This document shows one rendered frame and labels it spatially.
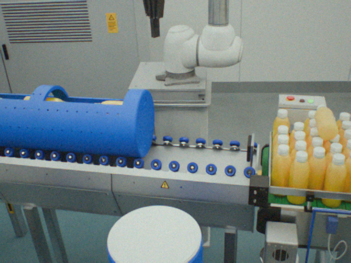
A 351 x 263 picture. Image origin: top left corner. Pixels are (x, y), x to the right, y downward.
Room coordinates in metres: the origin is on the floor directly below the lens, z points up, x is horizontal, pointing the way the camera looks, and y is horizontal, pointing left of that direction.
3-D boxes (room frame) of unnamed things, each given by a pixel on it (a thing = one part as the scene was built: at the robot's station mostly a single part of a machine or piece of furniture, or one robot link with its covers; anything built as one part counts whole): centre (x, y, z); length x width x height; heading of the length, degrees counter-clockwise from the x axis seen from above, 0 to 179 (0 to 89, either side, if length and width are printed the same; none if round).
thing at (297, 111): (1.63, -0.56, 1.05); 0.20 x 0.10 x 0.10; 76
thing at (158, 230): (0.90, 0.08, 1.03); 0.28 x 0.28 x 0.01
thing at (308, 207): (1.13, -0.46, 0.94); 0.03 x 0.02 x 0.08; 76
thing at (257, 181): (1.19, -0.29, 0.95); 0.10 x 0.07 x 0.10; 166
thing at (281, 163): (1.25, -0.38, 0.99); 0.07 x 0.07 x 0.19
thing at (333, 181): (1.17, -0.56, 0.99); 0.07 x 0.07 x 0.19
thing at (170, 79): (2.01, -0.02, 1.10); 0.22 x 0.18 x 0.06; 95
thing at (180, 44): (2.01, -0.05, 1.24); 0.18 x 0.16 x 0.22; 76
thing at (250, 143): (1.40, -0.29, 0.99); 0.10 x 0.02 x 0.12; 166
